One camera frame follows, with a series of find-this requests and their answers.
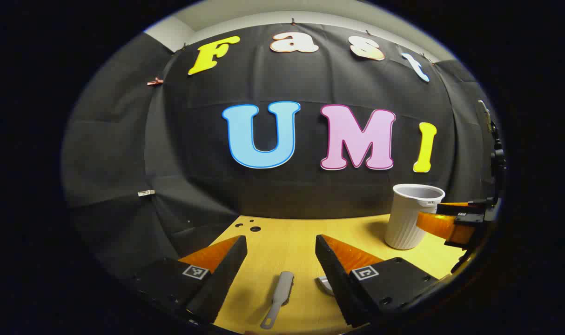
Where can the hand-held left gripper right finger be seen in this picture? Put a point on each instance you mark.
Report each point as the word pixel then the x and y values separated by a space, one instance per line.
pixel 331 270

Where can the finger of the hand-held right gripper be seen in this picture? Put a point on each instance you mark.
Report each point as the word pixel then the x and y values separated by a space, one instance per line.
pixel 464 207
pixel 438 225

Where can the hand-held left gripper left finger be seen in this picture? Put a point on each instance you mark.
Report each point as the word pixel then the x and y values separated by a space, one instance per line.
pixel 226 270

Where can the grey dustpan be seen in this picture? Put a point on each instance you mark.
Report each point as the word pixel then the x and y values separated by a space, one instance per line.
pixel 326 284

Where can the white ribbed garbage bin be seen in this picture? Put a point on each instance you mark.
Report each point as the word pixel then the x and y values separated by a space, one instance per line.
pixel 403 223

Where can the small grey broom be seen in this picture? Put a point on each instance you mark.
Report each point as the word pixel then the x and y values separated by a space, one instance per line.
pixel 282 288

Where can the wooden desktop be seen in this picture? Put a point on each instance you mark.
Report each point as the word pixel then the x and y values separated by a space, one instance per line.
pixel 282 242

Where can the silver clip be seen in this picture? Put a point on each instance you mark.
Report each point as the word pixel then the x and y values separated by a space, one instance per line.
pixel 146 192

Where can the copper clip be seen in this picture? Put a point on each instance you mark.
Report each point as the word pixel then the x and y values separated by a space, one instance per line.
pixel 154 82

